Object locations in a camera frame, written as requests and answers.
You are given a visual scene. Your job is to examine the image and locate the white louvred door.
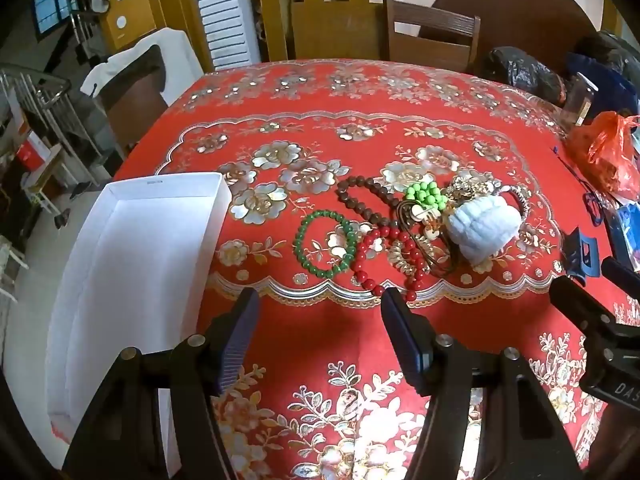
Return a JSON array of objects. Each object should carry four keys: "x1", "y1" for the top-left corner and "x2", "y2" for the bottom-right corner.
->
[{"x1": 190, "y1": 0, "x2": 262, "y2": 72}]

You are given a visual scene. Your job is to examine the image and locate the metal rack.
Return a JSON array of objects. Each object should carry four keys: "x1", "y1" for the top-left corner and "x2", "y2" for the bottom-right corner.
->
[{"x1": 0, "y1": 62, "x2": 103, "y2": 193}]

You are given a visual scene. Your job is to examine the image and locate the dark blue bag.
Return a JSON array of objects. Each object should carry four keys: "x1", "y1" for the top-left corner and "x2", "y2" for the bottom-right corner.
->
[{"x1": 565, "y1": 30, "x2": 640, "y2": 117}]

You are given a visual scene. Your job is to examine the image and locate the blue packet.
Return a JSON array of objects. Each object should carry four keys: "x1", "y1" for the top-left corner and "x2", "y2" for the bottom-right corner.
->
[{"x1": 606, "y1": 200, "x2": 640, "y2": 272}]

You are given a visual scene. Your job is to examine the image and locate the window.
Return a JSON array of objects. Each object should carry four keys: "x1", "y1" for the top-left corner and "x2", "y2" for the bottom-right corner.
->
[{"x1": 32, "y1": 0, "x2": 79, "y2": 36}]

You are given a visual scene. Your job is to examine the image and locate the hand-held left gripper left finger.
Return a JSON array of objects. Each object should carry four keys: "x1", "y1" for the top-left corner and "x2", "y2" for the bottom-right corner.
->
[{"x1": 60, "y1": 287, "x2": 261, "y2": 480}]

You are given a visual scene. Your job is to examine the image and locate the blue cord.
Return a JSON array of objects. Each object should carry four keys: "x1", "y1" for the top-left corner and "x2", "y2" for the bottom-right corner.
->
[{"x1": 552, "y1": 146, "x2": 609, "y2": 227}]

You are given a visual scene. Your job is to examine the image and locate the round wooden table top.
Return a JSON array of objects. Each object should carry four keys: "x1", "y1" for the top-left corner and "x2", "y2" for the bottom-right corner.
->
[{"x1": 429, "y1": 0, "x2": 609, "y2": 63}]

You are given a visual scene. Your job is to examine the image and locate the brown wooden bead bracelet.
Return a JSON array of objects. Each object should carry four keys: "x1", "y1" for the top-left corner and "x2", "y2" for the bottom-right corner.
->
[{"x1": 335, "y1": 175, "x2": 401, "y2": 229}]

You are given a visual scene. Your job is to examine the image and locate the bright green bead bracelet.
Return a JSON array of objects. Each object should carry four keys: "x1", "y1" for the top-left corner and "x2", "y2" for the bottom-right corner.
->
[{"x1": 402, "y1": 180, "x2": 449, "y2": 214}]

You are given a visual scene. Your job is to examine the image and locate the black plastic bag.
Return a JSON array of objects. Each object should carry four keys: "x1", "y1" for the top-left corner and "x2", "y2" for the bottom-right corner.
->
[{"x1": 479, "y1": 46, "x2": 569, "y2": 107}]

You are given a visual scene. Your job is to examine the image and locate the orange plastic bag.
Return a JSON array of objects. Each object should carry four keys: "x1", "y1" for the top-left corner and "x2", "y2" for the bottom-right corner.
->
[{"x1": 565, "y1": 110, "x2": 640, "y2": 202}]

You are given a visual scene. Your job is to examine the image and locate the white cardboard box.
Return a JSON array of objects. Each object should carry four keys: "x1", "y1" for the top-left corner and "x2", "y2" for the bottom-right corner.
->
[{"x1": 44, "y1": 172, "x2": 232, "y2": 479}]

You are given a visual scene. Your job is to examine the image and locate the red bead necklace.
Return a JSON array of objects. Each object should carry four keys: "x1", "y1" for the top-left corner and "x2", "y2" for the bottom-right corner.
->
[{"x1": 350, "y1": 225, "x2": 431, "y2": 304}]

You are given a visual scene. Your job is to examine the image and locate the dark green bead bracelet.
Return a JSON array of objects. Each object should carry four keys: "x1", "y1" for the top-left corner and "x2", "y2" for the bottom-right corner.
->
[{"x1": 293, "y1": 208, "x2": 360, "y2": 280}]

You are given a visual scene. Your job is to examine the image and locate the light wooden chair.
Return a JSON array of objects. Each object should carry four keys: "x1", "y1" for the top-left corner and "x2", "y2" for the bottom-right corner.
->
[{"x1": 254, "y1": 0, "x2": 387, "y2": 62}]

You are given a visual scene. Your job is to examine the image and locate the red floral tablecloth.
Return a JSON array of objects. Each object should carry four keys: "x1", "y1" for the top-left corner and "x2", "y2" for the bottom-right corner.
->
[{"x1": 107, "y1": 59, "x2": 640, "y2": 480}]

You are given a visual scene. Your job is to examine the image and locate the red and white box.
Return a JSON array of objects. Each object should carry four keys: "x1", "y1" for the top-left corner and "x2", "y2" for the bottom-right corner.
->
[{"x1": 14, "y1": 129, "x2": 52, "y2": 172}]

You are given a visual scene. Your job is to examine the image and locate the gold sequin bracelet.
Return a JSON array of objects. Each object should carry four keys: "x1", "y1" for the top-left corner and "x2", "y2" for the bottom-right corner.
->
[{"x1": 387, "y1": 237, "x2": 431, "y2": 279}]

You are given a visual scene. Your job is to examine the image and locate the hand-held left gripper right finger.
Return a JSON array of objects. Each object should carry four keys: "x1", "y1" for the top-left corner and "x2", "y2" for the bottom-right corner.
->
[{"x1": 380, "y1": 287, "x2": 586, "y2": 480}]

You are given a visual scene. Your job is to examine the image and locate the glass jar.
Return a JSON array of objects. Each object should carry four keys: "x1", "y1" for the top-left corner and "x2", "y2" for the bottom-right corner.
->
[{"x1": 559, "y1": 72, "x2": 600, "y2": 127}]

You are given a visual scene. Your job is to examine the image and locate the dark brown wooden chair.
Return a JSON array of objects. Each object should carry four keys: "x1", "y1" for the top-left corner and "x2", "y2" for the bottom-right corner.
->
[{"x1": 382, "y1": 0, "x2": 482, "y2": 74}]

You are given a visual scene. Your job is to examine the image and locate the silver bead bracelet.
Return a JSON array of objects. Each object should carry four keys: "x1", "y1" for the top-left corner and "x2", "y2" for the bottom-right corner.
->
[{"x1": 492, "y1": 184, "x2": 534, "y2": 227}]

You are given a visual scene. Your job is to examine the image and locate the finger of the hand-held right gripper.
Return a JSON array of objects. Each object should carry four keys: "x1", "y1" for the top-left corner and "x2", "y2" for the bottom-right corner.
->
[
  {"x1": 601, "y1": 257, "x2": 640, "y2": 301},
  {"x1": 548, "y1": 274, "x2": 618, "y2": 343}
]

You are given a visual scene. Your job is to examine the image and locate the white fluffy scrunchie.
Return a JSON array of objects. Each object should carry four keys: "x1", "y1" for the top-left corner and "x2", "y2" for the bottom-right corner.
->
[{"x1": 444, "y1": 195, "x2": 524, "y2": 266}]

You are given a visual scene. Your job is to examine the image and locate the black hair claw clip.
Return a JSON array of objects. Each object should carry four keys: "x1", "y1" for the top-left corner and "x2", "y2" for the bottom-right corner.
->
[{"x1": 561, "y1": 227, "x2": 601, "y2": 281}]

